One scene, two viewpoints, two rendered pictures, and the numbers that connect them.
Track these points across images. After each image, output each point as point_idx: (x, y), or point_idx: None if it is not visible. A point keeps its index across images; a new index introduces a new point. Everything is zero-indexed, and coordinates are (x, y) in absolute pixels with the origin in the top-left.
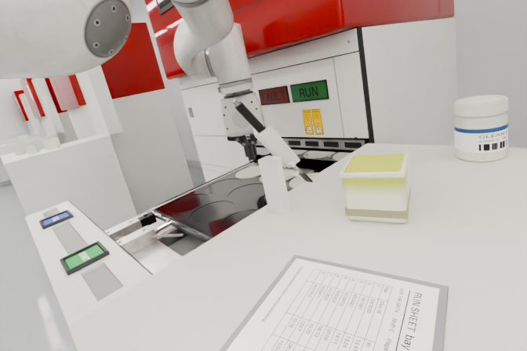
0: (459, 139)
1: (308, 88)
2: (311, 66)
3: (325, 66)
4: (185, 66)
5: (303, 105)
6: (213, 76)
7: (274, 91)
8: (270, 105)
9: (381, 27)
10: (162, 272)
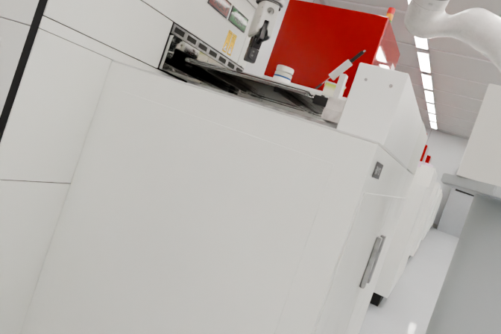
0: (285, 82)
1: (240, 18)
2: (247, 4)
3: (250, 11)
4: None
5: (231, 27)
6: None
7: (223, 0)
8: (213, 9)
9: None
10: None
